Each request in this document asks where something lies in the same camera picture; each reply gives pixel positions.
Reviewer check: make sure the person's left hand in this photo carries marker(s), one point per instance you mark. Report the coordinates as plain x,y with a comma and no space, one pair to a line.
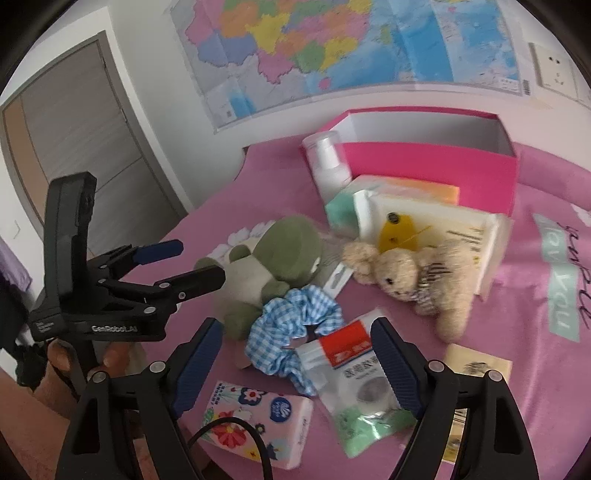
119,359

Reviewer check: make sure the white wall socket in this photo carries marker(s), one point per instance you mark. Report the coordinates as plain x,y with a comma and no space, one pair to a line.
554,71

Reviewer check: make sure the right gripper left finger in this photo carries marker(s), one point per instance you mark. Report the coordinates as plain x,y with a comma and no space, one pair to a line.
98,445

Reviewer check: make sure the white pump bottle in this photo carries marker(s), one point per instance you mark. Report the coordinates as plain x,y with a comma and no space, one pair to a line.
327,161

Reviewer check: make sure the pink printed bedsheet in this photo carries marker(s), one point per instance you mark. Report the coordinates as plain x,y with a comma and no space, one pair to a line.
537,313

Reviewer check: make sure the yellow pocket tissue pack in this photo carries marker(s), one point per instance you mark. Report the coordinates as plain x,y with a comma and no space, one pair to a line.
470,362

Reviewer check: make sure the green frog plush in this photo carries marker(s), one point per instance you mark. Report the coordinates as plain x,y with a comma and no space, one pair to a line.
286,257

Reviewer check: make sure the grey wooden door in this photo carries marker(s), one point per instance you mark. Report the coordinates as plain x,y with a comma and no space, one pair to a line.
74,116

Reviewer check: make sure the pastel tissue pack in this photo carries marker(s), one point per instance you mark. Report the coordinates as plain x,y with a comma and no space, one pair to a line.
342,213

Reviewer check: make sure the blue checked scrunchie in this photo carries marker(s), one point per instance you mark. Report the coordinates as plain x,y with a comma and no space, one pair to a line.
284,320

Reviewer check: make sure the pink floral tissue pack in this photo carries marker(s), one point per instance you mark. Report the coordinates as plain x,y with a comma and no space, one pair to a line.
282,421

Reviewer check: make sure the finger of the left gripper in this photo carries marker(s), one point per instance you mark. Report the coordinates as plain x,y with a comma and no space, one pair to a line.
192,284
157,252

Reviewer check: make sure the yellow wet wipes pack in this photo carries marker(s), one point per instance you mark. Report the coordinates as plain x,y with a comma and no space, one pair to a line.
413,224

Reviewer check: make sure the colourful wall map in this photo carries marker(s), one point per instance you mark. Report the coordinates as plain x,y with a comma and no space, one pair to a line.
248,57

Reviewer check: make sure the purple hanging cloth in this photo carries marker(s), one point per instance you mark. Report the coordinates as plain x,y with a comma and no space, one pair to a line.
12,269

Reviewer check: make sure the medical tape bag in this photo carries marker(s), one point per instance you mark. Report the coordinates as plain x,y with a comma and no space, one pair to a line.
352,385

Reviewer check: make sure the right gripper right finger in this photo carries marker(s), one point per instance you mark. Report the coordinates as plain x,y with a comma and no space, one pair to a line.
495,442

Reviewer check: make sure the beige teddy bear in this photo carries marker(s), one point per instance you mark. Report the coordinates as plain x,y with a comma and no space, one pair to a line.
440,281

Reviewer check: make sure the pink cardboard box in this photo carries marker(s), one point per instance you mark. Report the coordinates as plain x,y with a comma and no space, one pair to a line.
465,148

